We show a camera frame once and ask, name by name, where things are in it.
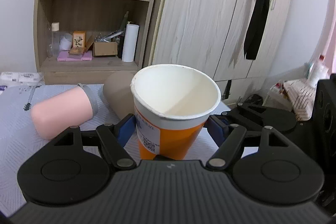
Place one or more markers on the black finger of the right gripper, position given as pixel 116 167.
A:
pixel 255 117

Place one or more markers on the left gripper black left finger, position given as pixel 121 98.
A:
pixel 113 139

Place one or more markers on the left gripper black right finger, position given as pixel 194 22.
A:
pixel 228 138

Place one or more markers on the orange paper cup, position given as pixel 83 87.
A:
pixel 171 106

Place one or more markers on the pink cup grey rim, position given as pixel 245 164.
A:
pixel 70 108

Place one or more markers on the brown cylindrical cup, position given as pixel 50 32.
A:
pixel 118 94

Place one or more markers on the striped white bag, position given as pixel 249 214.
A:
pixel 294 96

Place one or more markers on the brown cardboard box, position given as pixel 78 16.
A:
pixel 105 49

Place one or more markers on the black hanging ribbon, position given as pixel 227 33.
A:
pixel 256 29

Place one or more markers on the pink flat box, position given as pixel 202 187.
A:
pixel 65 56

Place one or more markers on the white paper roll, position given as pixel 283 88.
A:
pixel 129 44

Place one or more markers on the light wood wardrobe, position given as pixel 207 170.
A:
pixel 209 35

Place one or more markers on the orange floral box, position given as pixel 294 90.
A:
pixel 78 39

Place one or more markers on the white mug on shelf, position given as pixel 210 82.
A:
pixel 66 42

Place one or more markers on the white tissue pack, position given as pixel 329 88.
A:
pixel 20 78

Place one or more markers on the clear bottle beige cap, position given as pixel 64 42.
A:
pixel 55 35

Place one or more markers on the wooden shelf unit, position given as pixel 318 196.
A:
pixel 95 17

